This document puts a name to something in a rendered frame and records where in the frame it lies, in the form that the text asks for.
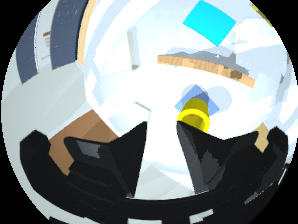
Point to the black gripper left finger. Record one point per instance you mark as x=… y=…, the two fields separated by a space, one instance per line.
x=123 y=156

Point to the tan curved bar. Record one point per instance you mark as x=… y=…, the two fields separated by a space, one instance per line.
x=208 y=66

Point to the yellow cup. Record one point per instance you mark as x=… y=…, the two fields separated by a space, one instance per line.
x=200 y=109

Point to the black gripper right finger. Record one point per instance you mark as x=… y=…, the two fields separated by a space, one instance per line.
x=206 y=154

